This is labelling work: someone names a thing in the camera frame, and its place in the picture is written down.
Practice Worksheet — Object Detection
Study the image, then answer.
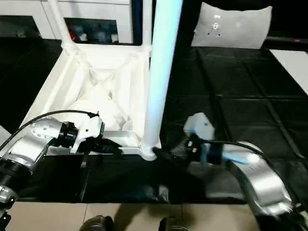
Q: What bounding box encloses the white plastic table top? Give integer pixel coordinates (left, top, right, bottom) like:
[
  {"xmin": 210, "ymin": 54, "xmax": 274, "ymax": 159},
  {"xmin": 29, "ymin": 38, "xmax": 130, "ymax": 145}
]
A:
[{"xmin": 19, "ymin": 42, "xmax": 162, "ymax": 161}]

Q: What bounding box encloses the dark left robot foot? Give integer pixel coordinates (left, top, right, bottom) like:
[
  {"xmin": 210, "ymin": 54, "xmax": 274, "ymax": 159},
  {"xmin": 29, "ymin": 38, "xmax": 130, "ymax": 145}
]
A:
[{"xmin": 80, "ymin": 215, "xmax": 114, "ymax": 231}]

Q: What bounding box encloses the white curved plastic panel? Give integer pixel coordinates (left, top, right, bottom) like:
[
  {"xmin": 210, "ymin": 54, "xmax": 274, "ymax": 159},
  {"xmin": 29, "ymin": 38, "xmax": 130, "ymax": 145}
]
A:
[{"xmin": 191, "ymin": 1, "xmax": 273, "ymax": 50}]

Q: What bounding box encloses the white flat board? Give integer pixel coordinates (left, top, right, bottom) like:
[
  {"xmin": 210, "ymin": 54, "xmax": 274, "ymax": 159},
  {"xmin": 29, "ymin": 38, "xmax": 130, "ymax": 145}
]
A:
[{"xmin": 269, "ymin": 49, "xmax": 308, "ymax": 96}]

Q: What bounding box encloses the black horizontal bar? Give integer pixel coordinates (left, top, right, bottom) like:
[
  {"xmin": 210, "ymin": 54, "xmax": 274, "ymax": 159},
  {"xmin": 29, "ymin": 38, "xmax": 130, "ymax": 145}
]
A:
[{"xmin": 264, "ymin": 37, "xmax": 308, "ymax": 45}]

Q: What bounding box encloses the white glass-door cabinet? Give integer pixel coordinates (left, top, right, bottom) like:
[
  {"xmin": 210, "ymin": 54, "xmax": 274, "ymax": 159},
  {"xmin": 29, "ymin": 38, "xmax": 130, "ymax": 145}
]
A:
[{"xmin": 0, "ymin": 0, "xmax": 135, "ymax": 45}]

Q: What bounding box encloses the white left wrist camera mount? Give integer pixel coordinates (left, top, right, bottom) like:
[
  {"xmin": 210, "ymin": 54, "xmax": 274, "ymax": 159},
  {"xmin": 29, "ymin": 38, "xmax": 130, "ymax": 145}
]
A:
[{"xmin": 71, "ymin": 113, "xmax": 106, "ymax": 154}]

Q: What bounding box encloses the black left wrist camera cable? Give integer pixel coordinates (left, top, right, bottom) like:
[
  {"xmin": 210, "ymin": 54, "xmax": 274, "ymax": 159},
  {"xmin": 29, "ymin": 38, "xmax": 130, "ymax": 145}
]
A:
[{"xmin": 0, "ymin": 109, "xmax": 101, "ymax": 150}]

